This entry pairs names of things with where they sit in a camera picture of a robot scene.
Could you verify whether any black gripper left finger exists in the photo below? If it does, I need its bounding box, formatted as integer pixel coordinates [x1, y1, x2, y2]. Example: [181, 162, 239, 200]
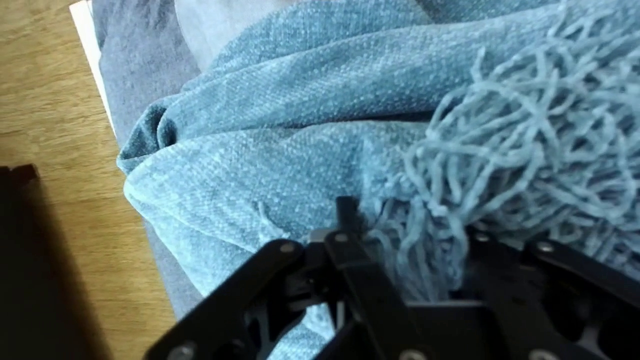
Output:
[141, 195, 408, 360]

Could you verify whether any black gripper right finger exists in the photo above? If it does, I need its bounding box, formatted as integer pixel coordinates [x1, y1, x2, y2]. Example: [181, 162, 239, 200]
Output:
[458, 227, 640, 360]

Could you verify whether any teal fringed throw blanket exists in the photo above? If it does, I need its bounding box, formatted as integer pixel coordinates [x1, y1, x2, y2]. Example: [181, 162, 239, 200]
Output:
[117, 0, 640, 360]

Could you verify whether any black ottoman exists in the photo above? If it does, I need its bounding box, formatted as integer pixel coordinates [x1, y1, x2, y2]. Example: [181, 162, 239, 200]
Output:
[0, 162, 111, 360]

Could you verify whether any grey bed sheet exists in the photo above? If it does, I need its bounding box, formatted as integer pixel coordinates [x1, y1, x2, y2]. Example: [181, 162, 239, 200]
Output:
[87, 0, 203, 317]

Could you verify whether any white robot stand board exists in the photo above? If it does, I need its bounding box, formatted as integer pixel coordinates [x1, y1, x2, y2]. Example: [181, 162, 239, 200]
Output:
[67, 0, 117, 136]

